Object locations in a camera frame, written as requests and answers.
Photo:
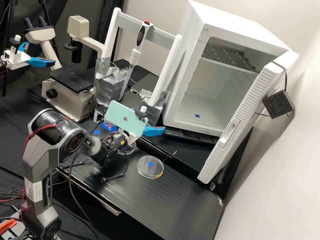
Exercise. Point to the pipette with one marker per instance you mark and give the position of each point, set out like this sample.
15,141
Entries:
142,33

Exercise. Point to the black platform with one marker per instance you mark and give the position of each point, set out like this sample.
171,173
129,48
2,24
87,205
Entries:
145,83
160,200
190,137

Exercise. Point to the white pipette stand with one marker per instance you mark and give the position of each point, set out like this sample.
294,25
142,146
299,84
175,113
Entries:
163,72

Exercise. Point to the cream microscope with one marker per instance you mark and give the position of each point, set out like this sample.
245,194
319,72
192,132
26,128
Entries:
67,97

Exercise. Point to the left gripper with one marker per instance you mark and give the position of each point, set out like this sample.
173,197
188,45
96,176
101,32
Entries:
17,58

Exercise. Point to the left phone holder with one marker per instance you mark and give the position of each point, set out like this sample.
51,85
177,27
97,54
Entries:
17,38

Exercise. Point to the petri dish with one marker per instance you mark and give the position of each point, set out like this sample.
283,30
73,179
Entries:
150,167
130,150

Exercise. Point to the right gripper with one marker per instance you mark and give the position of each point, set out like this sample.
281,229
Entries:
132,140

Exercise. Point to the right wrist camera phone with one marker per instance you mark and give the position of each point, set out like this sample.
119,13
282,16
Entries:
125,117

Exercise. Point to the white incubator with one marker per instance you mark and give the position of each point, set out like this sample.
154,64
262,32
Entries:
225,32

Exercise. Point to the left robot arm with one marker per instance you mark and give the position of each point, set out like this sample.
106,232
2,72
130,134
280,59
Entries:
2,65

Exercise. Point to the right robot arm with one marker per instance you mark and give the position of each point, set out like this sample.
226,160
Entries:
37,160

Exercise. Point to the incubator door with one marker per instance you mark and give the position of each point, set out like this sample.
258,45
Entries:
240,120

